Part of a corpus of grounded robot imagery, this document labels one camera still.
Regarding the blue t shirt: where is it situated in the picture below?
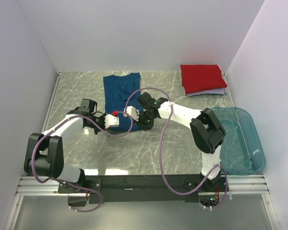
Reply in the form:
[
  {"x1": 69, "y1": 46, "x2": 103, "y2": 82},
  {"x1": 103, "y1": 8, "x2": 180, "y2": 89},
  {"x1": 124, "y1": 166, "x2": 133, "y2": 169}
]
[{"x1": 102, "y1": 73, "x2": 143, "y2": 132}]

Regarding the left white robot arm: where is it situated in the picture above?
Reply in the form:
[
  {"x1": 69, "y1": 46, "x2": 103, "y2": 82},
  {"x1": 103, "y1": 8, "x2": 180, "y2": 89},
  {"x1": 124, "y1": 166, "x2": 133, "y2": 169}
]
[{"x1": 24, "y1": 99, "x2": 106, "y2": 193}]

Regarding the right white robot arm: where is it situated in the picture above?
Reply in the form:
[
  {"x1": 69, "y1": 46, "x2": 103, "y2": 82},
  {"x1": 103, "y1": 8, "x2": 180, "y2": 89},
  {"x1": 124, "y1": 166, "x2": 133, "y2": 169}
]
[{"x1": 136, "y1": 92, "x2": 226, "y2": 191}]

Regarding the red folded t shirt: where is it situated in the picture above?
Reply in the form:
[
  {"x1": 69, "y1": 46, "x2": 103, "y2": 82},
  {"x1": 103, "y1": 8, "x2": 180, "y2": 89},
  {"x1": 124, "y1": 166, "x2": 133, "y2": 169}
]
[{"x1": 180, "y1": 64, "x2": 228, "y2": 94}]

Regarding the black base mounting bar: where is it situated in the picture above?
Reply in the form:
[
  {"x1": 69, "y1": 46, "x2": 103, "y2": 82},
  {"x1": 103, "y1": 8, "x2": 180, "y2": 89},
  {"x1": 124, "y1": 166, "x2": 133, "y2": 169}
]
[{"x1": 58, "y1": 174, "x2": 228, "y2": 207}]

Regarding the lavender folded t shirt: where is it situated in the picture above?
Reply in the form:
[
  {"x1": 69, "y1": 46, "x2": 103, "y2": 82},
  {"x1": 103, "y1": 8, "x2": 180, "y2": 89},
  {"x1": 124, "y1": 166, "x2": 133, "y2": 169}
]
[{"x1": 185, "y1": 88, "x2": 228, "y2": 97}]

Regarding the teal plastic bin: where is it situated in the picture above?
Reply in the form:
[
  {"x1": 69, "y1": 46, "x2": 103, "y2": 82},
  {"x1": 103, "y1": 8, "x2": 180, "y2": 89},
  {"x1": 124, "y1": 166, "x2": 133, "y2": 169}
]
[{"x1": 212, "y1": 107, "x2": 265, "y2": 175}]

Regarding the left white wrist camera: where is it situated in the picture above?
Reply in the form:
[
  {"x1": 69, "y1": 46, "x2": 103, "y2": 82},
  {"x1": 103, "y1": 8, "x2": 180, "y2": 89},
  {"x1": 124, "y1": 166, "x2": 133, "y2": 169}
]
[{"x1": 105, "y1": 111, "x2": 120, "y2": 129}]

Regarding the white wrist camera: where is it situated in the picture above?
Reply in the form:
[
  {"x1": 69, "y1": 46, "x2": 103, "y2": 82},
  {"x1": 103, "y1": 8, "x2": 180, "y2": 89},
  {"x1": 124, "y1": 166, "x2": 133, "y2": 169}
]
[
  {"x1": 123, "y1": 106, "x2": 140, "y2": 121},
  {"x1": 105, "y1": 111, "x2": 120, "y2": 129}
]

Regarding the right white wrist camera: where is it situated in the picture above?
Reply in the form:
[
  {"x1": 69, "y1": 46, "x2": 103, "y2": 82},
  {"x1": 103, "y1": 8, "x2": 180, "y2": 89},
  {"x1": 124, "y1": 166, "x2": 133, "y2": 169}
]
[{"x1": 123, "y1": 106, "x2": 140, "y2": 121}]

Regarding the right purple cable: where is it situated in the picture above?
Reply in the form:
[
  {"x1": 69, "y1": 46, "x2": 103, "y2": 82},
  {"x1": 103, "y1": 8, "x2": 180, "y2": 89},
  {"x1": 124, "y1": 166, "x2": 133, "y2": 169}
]
[{"x1": 124, "y1": 87, "x2": 228, "y2": 210}]

